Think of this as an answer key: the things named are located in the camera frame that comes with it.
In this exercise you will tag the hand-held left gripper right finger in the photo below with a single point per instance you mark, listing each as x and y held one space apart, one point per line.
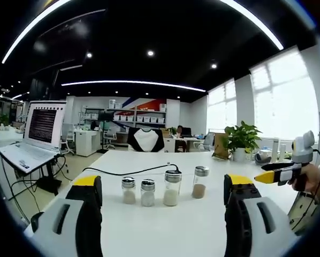
253 230

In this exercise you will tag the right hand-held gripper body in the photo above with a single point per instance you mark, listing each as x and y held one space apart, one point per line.
303 151

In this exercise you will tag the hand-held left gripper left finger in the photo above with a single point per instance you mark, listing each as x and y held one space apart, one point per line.
69 230

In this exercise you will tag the tall seasoning bottle brown powder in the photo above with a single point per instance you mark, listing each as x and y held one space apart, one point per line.
199 187

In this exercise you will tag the short seasoning bottle beige powder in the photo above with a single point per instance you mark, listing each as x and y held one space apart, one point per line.
128 194

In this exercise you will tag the short seasoning bottle white powder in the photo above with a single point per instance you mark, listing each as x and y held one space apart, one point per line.
147 196

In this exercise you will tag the tall seasoning bottle white grains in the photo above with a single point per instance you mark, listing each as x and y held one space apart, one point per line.
171 192

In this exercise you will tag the person's right hand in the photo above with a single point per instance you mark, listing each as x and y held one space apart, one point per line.
308 179

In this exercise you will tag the grey white headset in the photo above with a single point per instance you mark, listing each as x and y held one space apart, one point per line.
262 158

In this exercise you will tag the green potted plant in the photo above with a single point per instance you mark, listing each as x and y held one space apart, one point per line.
241 139

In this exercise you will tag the black laptop stand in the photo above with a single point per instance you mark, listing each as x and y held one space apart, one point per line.
46 179

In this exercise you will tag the brown paper bag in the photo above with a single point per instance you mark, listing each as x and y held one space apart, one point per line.
221 147

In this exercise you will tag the white cabinet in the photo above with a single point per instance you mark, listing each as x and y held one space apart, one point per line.
86 143

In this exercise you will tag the white office chair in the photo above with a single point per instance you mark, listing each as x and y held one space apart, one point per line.
67 139

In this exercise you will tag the white laptop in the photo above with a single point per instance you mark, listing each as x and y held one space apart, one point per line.
37 139

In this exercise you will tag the black tripod stand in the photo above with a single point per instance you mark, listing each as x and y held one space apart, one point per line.
105 128

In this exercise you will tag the chair with black white shirt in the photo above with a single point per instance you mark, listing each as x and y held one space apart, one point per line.
146 140

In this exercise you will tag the shelf of white storage boxes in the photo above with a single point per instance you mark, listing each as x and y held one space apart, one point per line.
138 116

